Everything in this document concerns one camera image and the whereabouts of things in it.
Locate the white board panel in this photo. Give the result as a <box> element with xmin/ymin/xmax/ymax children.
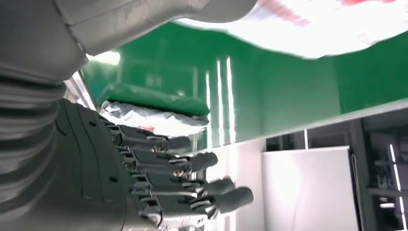
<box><xmin>261</xmin><ymin>146</ymin><xmax>359</xmax><ymax>231</ymax></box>

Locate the green conveyor belt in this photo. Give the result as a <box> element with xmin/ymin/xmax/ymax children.
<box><xmin>81</xmin><ymin>20</ymin><xmax>408</xmax><ymax>231</ymax></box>

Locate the dark metal rack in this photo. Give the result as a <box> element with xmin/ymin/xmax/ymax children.
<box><xmin>350</xmin><ymin>110</ymin><xmax>408</xmax><ymax>231</ymax></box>

